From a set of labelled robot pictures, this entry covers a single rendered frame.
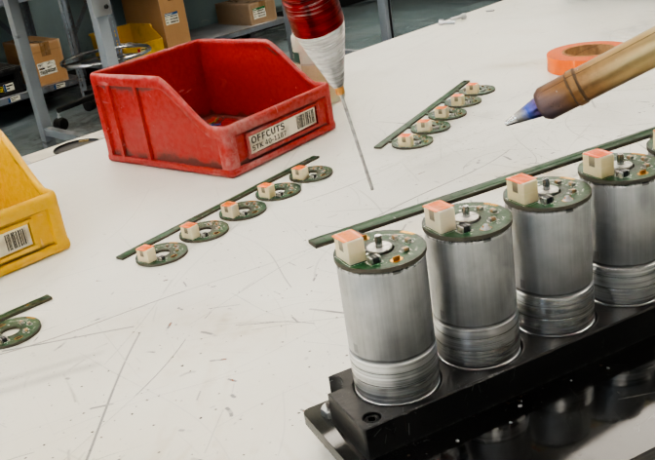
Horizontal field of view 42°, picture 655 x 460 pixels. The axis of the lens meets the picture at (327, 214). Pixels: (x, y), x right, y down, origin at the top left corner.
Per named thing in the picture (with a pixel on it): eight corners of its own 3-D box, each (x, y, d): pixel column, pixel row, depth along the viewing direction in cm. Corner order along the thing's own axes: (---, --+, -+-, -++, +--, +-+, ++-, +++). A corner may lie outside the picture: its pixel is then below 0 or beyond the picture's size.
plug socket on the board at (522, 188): (546, 198, 25) (545, 176, 24) (521, 207, 24) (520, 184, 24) (528, 191, 25) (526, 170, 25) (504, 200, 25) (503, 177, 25)
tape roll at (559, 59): (547, 80, 61) (546, 63, 60) (547, 60, 66) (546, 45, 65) (637, 72, 59) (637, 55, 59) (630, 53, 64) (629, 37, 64)
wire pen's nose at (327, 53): (306, 100, 19) (284, 40, 18) (324, 71, 19) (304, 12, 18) (353, 99, 18) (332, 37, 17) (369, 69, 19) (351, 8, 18)
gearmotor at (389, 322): (460, 410, 24) (443, 246, 22) (384, 443, 23) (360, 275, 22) (414, 373, 26) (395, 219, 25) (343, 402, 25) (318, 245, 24)
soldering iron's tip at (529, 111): (509, 136, 20) (548, 116, 20) (498, 118, 20) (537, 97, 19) (512, 129, 20) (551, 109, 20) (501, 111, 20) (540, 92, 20)
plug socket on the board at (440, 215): (464, 226, 24) (462, 204, 23) (438, 236, 23) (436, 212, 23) (448, 218, 24) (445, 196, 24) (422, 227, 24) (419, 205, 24)
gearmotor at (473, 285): (539, 375, 25) (529, 214, 23) (470, 406, 24) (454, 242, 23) (489, 342, 27) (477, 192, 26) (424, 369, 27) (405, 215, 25)
